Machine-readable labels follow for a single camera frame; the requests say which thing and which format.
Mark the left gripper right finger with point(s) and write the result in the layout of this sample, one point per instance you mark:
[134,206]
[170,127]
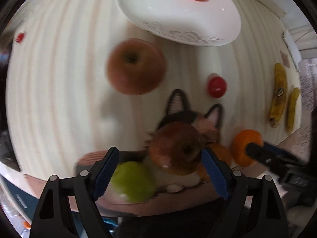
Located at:
[254,206]

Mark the spotted banana with sticker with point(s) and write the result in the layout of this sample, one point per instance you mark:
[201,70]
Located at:
[279,96]

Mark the small green fruit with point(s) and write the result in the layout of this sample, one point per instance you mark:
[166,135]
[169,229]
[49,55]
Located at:
[134,182]

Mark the brownish red apple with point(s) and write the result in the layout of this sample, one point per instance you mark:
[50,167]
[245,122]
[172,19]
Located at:
[176,148]

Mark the large orange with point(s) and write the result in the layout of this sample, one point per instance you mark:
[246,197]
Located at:
[239,144]

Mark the large red apple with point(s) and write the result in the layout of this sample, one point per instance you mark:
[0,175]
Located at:
[135,67]

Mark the white oval plate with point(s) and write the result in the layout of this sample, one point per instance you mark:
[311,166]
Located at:
[197,23]

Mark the small red fruit far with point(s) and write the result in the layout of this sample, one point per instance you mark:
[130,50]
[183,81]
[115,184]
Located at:
[19,37]

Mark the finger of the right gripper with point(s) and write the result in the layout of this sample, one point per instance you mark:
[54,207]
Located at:
[279,161]

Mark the red cherry tomato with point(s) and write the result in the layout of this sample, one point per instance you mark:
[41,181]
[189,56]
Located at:
[216,87]

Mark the curved yellow banana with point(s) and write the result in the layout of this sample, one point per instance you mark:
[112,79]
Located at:
[291,110]

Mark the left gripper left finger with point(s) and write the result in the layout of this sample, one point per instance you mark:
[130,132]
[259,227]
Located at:
[53,216]

